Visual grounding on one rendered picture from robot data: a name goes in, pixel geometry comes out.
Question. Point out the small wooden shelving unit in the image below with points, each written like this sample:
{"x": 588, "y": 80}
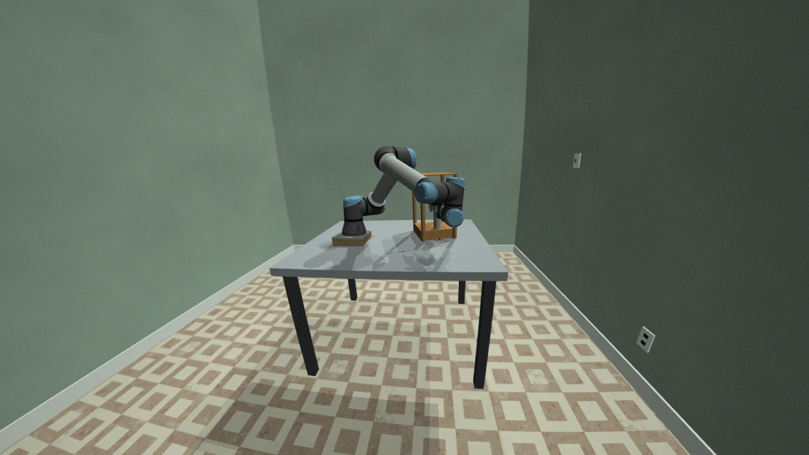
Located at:
{"x": 425, "y": 230}

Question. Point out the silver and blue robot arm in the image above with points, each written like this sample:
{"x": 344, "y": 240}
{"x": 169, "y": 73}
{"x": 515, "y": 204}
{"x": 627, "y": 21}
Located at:
{"x": 399, "y": 163}

